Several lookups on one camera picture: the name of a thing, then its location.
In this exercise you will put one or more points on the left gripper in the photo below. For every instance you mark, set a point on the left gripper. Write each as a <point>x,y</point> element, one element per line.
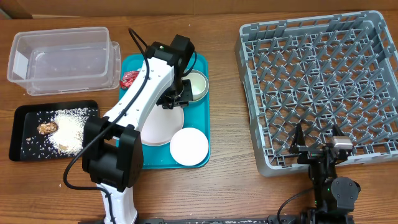
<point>169,104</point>

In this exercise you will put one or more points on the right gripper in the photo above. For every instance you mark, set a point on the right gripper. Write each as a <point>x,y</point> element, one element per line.
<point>315,149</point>

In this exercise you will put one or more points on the large white plate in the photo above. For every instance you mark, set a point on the large white plate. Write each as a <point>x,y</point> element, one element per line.
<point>161,125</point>

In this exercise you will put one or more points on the red snack wrapper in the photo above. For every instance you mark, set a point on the red snack wrapper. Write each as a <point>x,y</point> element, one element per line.
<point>128,79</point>

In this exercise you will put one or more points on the small white plate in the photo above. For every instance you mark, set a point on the small white plate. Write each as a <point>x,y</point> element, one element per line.
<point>189,146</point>

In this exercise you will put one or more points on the rice leftovers pile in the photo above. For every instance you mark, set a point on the rice leftovers pile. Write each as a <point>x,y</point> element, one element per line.
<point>69,137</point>

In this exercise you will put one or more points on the brown food scrap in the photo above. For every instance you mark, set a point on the brown food scrap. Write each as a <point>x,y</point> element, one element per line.
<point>47,128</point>

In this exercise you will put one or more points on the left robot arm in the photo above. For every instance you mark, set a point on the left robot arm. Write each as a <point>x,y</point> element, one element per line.
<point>112,146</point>

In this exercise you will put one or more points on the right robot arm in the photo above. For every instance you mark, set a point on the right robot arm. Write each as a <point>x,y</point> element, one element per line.
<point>334,196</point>

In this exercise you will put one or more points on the grey dishwasher rack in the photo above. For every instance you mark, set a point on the grey dishwasher rack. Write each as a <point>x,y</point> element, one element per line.
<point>318,72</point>

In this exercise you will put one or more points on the white paper cup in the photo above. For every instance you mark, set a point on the white paper cup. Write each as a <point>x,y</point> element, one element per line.
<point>199,88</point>

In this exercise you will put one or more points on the grey metal bowl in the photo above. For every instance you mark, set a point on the grey metal bowl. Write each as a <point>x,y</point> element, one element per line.
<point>197,74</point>

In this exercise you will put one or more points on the clear plastic storage bin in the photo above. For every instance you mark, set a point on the clear plastic storage bin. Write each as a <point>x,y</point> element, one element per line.
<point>58,61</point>

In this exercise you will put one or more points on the black plastic tray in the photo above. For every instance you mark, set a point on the black plastic tray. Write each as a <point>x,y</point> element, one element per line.
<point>27,144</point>

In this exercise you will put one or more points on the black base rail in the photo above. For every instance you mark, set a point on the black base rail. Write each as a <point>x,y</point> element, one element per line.
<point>287,219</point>

